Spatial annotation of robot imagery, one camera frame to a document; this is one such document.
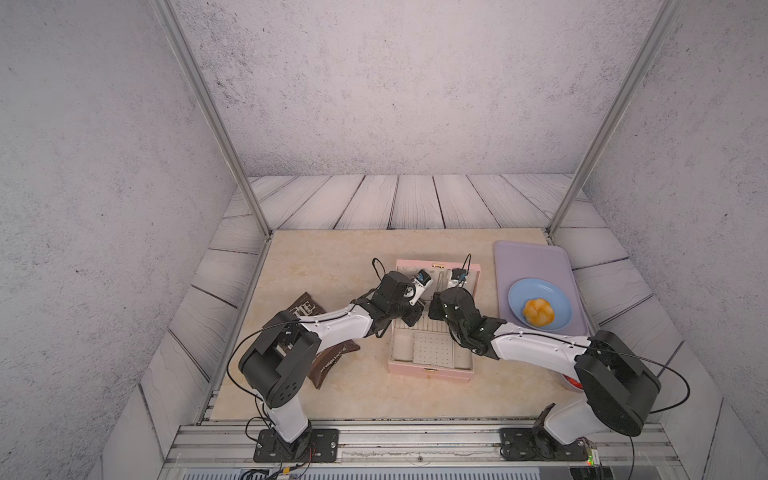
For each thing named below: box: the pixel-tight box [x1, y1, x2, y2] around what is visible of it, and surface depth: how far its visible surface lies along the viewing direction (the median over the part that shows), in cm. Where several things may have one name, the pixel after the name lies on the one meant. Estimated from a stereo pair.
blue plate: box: [508, 278, 573, 332], surface depth 98 cm
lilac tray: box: [494, 241, 588, 336], surface depth 102 cm
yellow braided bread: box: [523, 298, 555, 327], surface depth 95 cm
